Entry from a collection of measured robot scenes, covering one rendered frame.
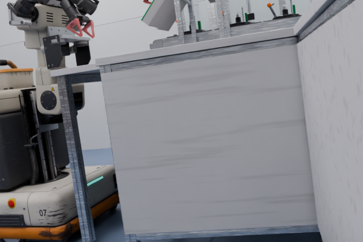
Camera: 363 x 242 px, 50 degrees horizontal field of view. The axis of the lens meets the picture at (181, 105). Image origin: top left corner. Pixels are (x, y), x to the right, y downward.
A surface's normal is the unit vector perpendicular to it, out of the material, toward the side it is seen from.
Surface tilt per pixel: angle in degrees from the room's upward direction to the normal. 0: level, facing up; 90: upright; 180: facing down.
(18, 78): 92
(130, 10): 90
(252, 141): 90
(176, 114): 90
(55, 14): 98
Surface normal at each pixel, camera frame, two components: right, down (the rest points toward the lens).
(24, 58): -0.35, 0.11
